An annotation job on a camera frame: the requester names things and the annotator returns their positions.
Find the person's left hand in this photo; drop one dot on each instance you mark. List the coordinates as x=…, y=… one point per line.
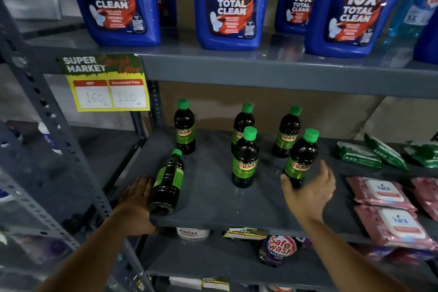
x=135, y=209

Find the person's right hand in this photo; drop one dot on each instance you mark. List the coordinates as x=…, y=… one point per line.
x=311, y=197

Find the person's left fingers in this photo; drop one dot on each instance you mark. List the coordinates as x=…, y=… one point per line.
x=142, y=189

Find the person's right thumb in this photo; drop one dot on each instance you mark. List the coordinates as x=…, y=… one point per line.
x=288, y=188

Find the dark green-capped cleaner bottle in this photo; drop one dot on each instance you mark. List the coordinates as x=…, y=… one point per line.
x=167, y=184

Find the person's left forearm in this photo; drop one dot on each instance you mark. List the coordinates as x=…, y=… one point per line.
x=95, y=254

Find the person's right forearm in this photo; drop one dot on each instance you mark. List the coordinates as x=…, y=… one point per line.
x=345, y=257

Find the row of dark green-capped bottles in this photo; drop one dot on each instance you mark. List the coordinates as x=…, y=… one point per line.
x=244, y=161

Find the grey metal shelf rack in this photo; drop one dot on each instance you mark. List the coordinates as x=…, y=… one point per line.
x=102, y=146
x=239, y=72

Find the small yellow price tag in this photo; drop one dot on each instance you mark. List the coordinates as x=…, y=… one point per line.
x=244, y=233
x=216, y=284

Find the purple detergent pouch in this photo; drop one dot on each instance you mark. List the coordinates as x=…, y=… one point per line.
x=277, y=250

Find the white plastic tub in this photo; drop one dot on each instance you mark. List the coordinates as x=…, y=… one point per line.
x=192, y=233

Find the green wipes packet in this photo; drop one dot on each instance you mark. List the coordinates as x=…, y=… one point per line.
x=357, y=155
x=424, y=154
x=386, y=152

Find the pink wipes packet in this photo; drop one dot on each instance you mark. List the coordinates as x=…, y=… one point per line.
x=393, y=254
x=379, y=193
x=397, y=228
x=427, y=197

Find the white shelf label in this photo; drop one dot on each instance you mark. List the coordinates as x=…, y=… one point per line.
x=184, y=283

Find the white and blue bottle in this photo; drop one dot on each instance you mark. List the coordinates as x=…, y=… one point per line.
x=49, y=137

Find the yellow and green price tag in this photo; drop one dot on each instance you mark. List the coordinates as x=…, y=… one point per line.
x=106, y=83

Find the plain dark blue bottle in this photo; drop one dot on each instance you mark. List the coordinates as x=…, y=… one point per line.
x=427, y=42

